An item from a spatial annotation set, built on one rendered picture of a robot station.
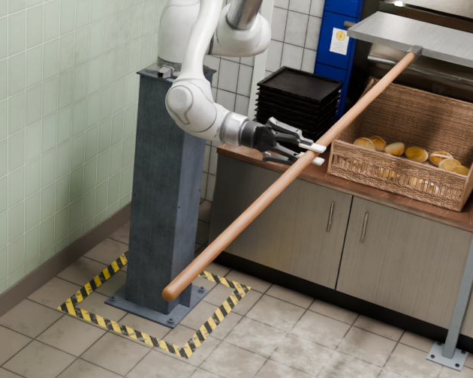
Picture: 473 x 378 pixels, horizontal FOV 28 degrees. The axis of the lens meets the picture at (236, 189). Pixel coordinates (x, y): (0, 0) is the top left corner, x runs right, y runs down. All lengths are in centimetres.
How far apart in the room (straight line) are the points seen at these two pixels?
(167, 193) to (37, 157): 52
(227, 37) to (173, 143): 45
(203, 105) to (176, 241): 124
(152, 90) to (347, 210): 93
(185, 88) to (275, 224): 154
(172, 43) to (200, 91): 87
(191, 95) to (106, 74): 149
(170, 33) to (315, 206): 97
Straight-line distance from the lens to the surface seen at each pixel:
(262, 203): 229
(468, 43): 368
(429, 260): 376
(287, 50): 426
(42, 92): 358
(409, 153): 401
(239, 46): 336
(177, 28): 335
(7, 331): 373
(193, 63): 258
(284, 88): 392
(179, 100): 248
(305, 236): 390
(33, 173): 368
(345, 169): 377
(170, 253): 367
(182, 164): 349
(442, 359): 387
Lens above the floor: 221
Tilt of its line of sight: 27 degrees down
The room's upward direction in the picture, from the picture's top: 7 degrees clockwise
